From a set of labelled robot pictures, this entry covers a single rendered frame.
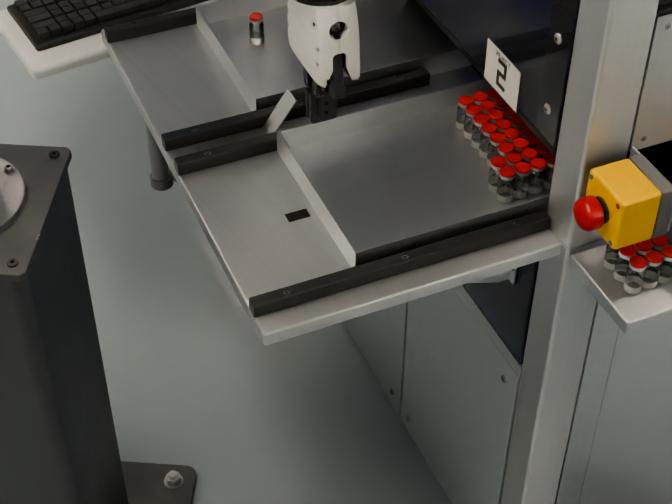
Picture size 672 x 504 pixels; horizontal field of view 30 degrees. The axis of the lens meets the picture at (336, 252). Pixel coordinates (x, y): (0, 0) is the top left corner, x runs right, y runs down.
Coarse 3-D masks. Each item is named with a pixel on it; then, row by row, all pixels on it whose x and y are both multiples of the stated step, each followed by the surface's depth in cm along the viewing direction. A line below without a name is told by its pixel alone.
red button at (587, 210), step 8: (584, 200) 143; (592, 200) 143; (576, 208) 144; (584, 208) 142; (592, 208) 142; (600, 208) 142; (576, 216) 144; (584, 216) 142; (592, 216) 142; (600, 216) 142; (584, 224) 143; (592, 224) 142; (600, 224) 143
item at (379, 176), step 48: (432, 96) 175; (288, 144) 166; (336, 144) 171; (384, 144) 171; (432, 144) 171; (336, 192) 164; (384, 192) 164; (432, 192) 164; (480, 192) 164; (528, 192) 164; (336, 240) 156; (384, 240) 157; (432, 240) 155
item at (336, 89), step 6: (336, 60) 132; (336, 66) 133; (342, 66) 133; (336, 72) 133; (342, 72) 133; (330, 78) 134; (336, 78) 133; (342, 78) 134; (330, 84) 135; (336, 84) 134; (342, 84) 134; (330, 90) 135; (336, 90) 134; (342, 90) 134; (336, 96) 134; (342, 96) 135
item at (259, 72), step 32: (224, 0) 192; (256, 0) 194; (384, 0) 198; (224, 32) 191; (384, 32) 192; (416, 32) 192; (224, 64) 184; (256, 64) 185; (288, 64) 185; (384, 64) 185; (416, 64) 181; (448, 64) 184; (256, 96) 174
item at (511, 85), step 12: (492, 48) 160; (492, 60) 161; (504, 60) 158; (492, 72) 162; (516, 72) 156; (492, 84) 163; (504, 84) 160; (516, 84) 156; (504, 96) 160; (516, 96) 157; (516, 108) 158
